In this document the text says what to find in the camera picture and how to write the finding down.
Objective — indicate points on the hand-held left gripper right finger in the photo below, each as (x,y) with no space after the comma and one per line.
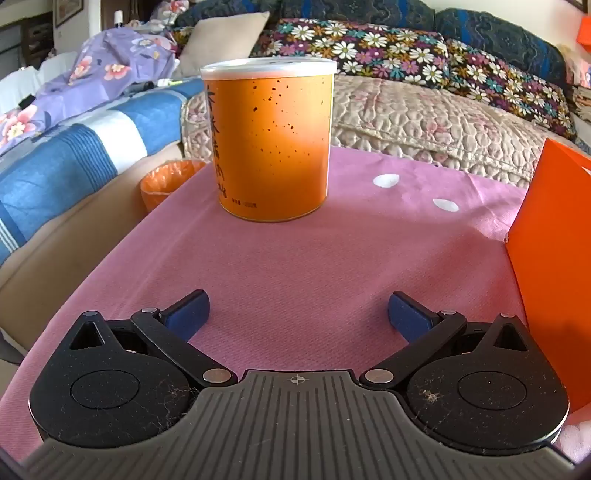
(407,317)

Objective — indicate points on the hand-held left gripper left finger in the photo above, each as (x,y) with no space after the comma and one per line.
(189,314)

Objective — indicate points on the orange cardboard box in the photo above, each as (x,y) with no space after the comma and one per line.
(554,258)

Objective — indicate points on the pink tablecloth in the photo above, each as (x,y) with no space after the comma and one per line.
(300,258)

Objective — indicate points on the orange trash bin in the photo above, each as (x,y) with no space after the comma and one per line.
(166,182)

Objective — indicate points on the tan sofa seat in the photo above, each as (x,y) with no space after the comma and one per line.
(51,263)

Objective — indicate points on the blue striped blanket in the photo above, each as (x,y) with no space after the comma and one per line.
(55,175)

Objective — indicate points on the orange speckled canister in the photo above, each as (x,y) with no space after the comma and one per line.
(272,138)

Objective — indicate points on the beige quilted sofa cover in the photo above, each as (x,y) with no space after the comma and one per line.
(415,120)

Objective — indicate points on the floral daisy cushion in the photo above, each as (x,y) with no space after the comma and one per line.
(360,46)
(508,87)

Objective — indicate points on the purple floral cloth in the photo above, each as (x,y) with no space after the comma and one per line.
(92,69)

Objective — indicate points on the beige pillow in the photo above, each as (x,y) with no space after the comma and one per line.
(217,41)

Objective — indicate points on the dark blue patterned sofa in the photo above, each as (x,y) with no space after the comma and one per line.
(498,32)

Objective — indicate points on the framed wall picture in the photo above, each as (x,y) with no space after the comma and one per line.
(69,10)

